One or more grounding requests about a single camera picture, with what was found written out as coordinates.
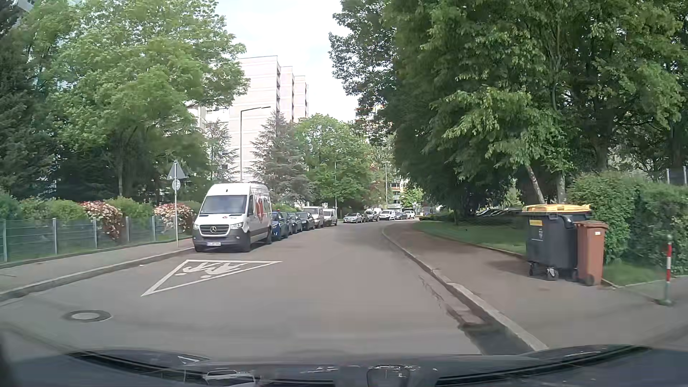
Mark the large grey yellow-lidded bin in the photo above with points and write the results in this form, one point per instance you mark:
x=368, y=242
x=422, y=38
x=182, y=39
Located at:
x=551, y=239

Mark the green hedge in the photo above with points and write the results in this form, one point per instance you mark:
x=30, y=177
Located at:
x=634, y=215

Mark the tall pale apartment building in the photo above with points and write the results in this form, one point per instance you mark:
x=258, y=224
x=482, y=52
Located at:
x=258, y=102

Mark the grey paved pavement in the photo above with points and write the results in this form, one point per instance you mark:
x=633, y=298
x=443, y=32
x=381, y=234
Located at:
x=537, y=301
x=80, y=266

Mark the red and white bollard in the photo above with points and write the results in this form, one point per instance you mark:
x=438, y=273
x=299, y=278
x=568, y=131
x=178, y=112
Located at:
x=667, y=269

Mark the row of parked cars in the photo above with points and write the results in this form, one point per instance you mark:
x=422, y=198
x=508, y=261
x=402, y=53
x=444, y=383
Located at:
x=306, y=219

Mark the row of trees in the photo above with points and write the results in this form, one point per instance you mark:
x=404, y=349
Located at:
x=107, y=97
x=510, y=86

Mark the flowering bushes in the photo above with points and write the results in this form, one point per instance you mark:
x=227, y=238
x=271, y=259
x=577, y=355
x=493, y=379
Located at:
x=107, y=215

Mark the car's own bonnet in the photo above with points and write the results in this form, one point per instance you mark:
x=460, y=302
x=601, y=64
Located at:
x=344, y=371

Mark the grey asphalt road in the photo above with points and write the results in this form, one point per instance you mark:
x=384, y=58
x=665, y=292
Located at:
x=333, y=290

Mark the road sign on post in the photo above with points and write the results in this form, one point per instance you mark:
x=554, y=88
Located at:
x=176, y=177

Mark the white van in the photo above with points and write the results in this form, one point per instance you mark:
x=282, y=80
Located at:
x=232, y=217

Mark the brown wheeled bin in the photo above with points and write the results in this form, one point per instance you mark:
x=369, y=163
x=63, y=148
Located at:
x=590, y=250

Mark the grass verge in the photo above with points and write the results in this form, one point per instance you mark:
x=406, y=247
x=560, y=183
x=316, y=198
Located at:
x=484, y=235

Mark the grey lamp post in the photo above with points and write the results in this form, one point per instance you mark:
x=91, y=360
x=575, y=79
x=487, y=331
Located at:
x=241, y=145

